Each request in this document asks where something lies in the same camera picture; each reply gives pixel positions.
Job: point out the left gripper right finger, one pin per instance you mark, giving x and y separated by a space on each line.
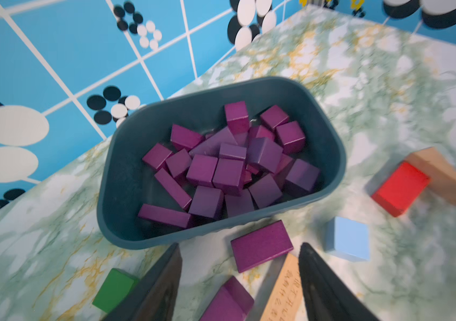
326 296

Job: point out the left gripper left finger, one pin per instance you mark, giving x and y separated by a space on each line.
154 297

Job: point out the natural wood printed brick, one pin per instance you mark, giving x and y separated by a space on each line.
287 294

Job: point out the purple tall triangle brick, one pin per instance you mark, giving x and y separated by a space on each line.
231 302

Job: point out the purple brick beside bin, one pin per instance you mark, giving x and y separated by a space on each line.
260 246

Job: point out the dark teal storage bin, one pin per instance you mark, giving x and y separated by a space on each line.
141 204

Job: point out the green cube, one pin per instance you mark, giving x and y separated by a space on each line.
117 285

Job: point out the light blue cube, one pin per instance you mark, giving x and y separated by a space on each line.
347 239

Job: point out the red rectangular brick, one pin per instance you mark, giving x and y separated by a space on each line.
401 189

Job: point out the natural wood triangle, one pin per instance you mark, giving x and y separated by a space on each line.
441 173

